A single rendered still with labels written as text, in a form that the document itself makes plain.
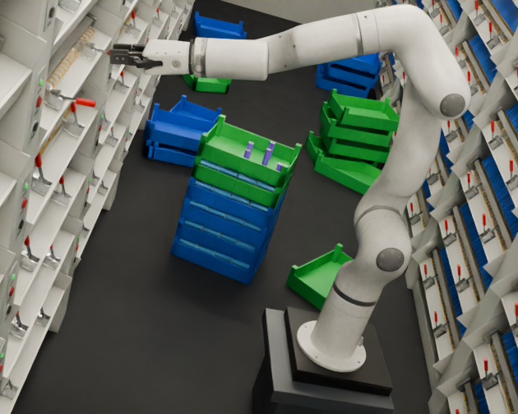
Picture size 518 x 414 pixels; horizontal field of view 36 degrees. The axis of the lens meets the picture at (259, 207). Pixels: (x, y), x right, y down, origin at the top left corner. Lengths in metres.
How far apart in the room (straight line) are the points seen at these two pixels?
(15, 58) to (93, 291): 1.46
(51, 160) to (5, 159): 0.45
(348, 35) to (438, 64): 0.20
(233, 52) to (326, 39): 0.19
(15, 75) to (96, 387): 1.26
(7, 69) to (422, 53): 0.88
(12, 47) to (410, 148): 0.94
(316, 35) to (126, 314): 1.19
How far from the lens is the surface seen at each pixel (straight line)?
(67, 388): 2.27
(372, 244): 1.85
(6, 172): 1.31
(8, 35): 1.21
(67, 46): 1.72
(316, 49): 1.69
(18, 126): 1.27
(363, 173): 3.79
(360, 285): 1.96
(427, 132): 1.83
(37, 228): 1.85
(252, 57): 1.69
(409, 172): 1.83
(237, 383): 2.40
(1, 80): 1.16
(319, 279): 2.93
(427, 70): 1.71
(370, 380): 2.09
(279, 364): 2.08
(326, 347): 2.07
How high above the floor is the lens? 1.61
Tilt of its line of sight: 30 degrees down
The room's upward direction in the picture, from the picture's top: 18 degrees clockwise
